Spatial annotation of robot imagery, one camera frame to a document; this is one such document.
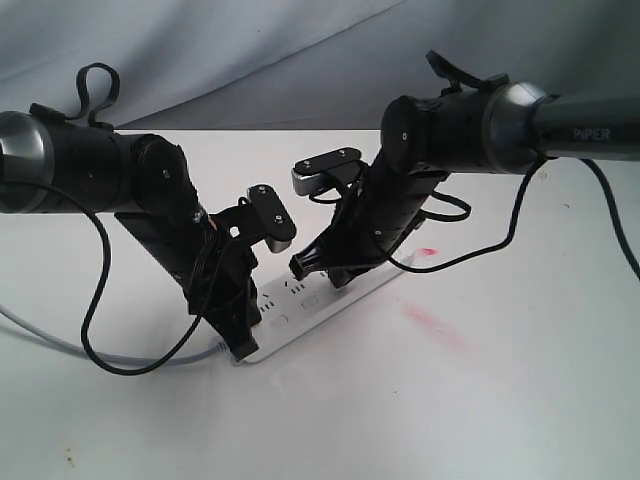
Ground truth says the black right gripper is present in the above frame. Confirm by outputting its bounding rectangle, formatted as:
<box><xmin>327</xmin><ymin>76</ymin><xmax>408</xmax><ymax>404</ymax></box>
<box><xmin>289</xmin><ymin>199</ymin><xmax>395</xmax><ymax>288</ymax></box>

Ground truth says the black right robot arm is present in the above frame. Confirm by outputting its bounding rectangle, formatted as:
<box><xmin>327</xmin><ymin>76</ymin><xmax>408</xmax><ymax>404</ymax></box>
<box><xmin>289</xmin><ymin>82</ymin><xmax>639</xmax><ymax>287</ymax></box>

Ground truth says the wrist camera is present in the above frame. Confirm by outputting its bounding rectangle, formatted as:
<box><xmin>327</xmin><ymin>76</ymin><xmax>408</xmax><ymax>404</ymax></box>
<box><xmin>238</xmin><ymin>184</ymin><xmax>297</xmax><ymax>254</ymax></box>
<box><xmin>291</xmin><ymin>147</ymin><xmax>363</xmax><ymax>197</ymax></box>

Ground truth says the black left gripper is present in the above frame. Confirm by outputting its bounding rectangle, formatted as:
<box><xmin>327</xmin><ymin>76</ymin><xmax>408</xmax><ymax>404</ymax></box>
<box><xmin>187</xmin><ymin>242</ymin><xmax>260</xmax><ymax>360</ymax></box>

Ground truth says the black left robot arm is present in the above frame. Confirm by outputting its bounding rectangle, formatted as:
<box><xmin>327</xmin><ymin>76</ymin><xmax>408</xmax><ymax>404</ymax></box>
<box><xmin>1</xmin><ymin>106</ymin><xmax>266</xmax><ymax>360</ymax></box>

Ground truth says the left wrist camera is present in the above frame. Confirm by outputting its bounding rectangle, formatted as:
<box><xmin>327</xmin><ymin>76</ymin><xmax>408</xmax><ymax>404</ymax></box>
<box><xmin>238</xmin><ymin>184</ymin><xmax>297</xmax><ymax>254</ymax></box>

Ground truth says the white five-outlet power strip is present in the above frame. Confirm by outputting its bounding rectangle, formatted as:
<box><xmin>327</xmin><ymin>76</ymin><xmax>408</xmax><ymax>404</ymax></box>
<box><xmin>231</xmin><ymin>263</ymin><xmax>403</xmax><ymax>364</ymax></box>

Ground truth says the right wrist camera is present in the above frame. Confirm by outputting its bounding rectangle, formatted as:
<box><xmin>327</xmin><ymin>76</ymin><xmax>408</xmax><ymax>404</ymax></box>
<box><xmin>291</xmin><ymin>147</ymin><xmax>363</xmax><ymax>197</ymax></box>

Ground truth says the grey backdrop cloth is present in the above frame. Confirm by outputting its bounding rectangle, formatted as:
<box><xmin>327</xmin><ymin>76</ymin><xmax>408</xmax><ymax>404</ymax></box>
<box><xmin>1</xmin><ymin>1</ymin><xmax>639</xmax><ymax>130</ymax></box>

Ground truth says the grey power cable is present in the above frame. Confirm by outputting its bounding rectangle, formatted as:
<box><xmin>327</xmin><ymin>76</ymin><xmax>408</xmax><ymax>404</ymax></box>
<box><xmin>0</xmin><ymin>303</ymin><xmax>226</xmax><ymax>369</ymax></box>

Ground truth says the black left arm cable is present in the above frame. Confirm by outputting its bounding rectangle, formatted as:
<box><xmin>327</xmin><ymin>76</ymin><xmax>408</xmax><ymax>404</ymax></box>
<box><xmin>0</xmin><ymin>179</ymin><xmax>251</xmax><ymax>374</ymax></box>

